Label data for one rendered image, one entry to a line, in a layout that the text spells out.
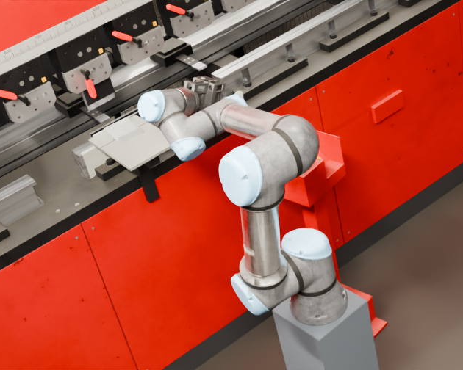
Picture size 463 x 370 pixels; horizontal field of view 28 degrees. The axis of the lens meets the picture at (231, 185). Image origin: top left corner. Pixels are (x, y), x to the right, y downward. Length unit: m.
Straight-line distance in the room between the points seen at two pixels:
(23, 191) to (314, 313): 1.02
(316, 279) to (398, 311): 1.23
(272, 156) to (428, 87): 1.85
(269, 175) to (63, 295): 1.23
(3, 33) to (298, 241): 1.03
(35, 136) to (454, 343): 1.62
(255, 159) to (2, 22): 1.05
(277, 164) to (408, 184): 1.94
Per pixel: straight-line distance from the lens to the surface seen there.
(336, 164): 3.06
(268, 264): 2.16
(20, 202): 2.91
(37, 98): 2.80
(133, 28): 2.89
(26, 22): 2.72
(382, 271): 3.68
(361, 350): 2.51
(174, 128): 2.28
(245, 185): 1.90
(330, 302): 2.37
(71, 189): 2.98
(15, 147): 3.14
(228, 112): 2.26
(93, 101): 2.93
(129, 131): 2.92
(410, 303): 3.54
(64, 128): 3.20
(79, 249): 2.93
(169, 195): 3.03
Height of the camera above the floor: 2.44
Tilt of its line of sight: 34 degrees down
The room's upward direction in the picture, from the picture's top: 15 degrees counter-clockwise
